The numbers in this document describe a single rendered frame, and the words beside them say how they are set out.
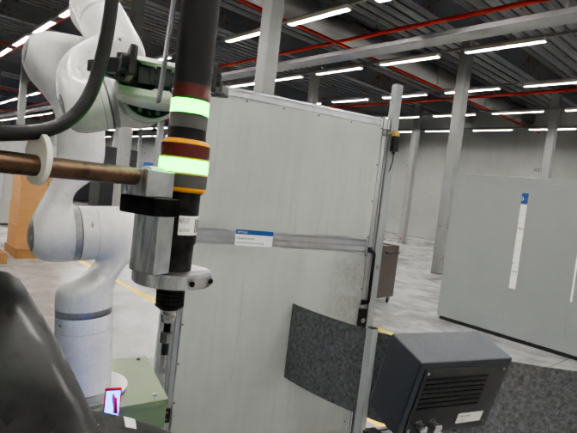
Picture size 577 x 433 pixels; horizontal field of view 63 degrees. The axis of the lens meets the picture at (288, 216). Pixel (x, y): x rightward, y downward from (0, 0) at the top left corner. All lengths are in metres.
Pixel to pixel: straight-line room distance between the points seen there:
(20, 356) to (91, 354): 0.68
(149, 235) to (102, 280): 0.71
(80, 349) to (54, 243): 0.24
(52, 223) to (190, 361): 1.51
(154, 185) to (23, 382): 0.20
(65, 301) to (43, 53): 0.52
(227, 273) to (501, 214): 4.83
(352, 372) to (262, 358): 0.50
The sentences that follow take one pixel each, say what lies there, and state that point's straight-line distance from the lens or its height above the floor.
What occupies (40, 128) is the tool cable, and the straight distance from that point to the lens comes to 0.35.
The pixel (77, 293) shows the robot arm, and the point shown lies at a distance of 1.12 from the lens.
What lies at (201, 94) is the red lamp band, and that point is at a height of 1.61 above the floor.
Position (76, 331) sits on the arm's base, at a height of 1.19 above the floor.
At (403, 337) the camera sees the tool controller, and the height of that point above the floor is 1.25.
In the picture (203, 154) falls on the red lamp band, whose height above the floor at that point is 1.56.
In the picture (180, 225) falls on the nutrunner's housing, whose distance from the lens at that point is 0.42.
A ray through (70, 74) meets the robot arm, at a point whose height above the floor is 1.67.
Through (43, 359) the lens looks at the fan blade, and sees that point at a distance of 0.49.
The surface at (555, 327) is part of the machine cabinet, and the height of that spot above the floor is 0.31.
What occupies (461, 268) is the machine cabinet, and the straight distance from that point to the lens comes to 6.91.
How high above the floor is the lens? 1.54
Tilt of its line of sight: 3 degrees down
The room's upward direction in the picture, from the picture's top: 7 degrees clockwise
